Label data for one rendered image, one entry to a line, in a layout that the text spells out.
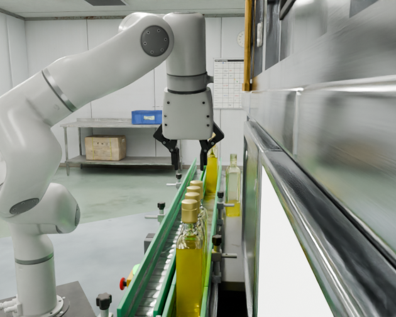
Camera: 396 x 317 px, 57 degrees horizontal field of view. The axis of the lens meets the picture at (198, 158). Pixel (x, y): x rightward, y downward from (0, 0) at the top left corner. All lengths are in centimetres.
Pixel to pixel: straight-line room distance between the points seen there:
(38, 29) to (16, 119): 690
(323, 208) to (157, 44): 42
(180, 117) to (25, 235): 52
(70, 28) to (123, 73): 669
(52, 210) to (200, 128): 38
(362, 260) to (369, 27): 11
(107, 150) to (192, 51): 575
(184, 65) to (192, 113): 9
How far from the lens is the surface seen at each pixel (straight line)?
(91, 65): 59
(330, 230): 20
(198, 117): 70
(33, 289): 106
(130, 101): 683
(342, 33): 25
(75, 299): 116
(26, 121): 63
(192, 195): 82
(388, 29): 19
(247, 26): 118
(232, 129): 662
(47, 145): 61
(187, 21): 65
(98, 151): 643
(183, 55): 66
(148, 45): 58
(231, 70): 659
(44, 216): 87
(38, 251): 102
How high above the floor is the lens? 139
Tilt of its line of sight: 10 degrees down
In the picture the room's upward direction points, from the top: straight up
